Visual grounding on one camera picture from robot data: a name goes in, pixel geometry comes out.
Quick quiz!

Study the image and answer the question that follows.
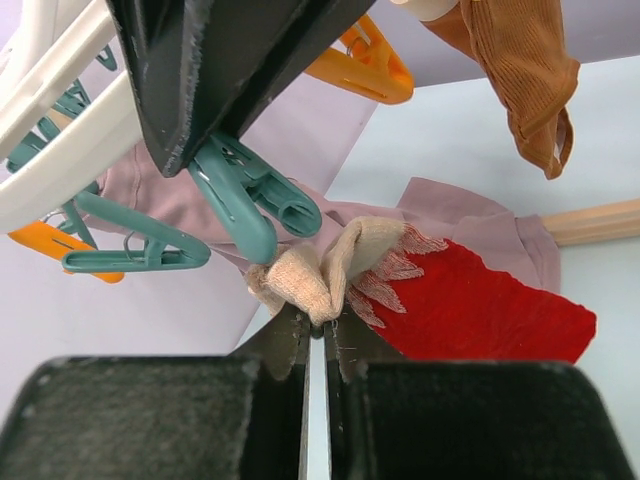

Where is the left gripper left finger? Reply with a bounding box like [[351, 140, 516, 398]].
[[1, 305, 310, 479]]

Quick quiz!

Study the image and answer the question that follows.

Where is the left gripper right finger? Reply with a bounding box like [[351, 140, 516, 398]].
[[324, 315, 634, 479]]

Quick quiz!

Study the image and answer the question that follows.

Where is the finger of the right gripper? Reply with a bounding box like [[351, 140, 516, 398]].
[[107, 0, 372, 177]]

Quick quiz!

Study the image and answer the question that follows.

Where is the red beige fox sock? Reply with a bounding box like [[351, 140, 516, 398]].
[[246, 217, 596, 363]]

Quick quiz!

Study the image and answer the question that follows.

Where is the teal clothespin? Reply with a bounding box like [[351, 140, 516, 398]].
[[62, 191, 211, 273], [188, 133, 322, 264]]

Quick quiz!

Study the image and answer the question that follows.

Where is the white round clip hanger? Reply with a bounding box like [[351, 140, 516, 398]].
[[0, 0, 146, 236]]

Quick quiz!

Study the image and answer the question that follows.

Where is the mauve hanging sock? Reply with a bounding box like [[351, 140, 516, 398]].
[[97, 144, 561, 293]]

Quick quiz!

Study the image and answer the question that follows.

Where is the orange clothespin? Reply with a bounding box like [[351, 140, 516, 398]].
[[305, 14, 414, 105], [8, 220, 96, 262]]

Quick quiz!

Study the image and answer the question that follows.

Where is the orange brown hanging sock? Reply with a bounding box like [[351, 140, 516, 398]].
[[395, 0, 580, 180]]

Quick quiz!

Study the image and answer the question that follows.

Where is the wooden drying rack frame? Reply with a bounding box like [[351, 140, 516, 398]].
[[541, 198, 640, 246]]

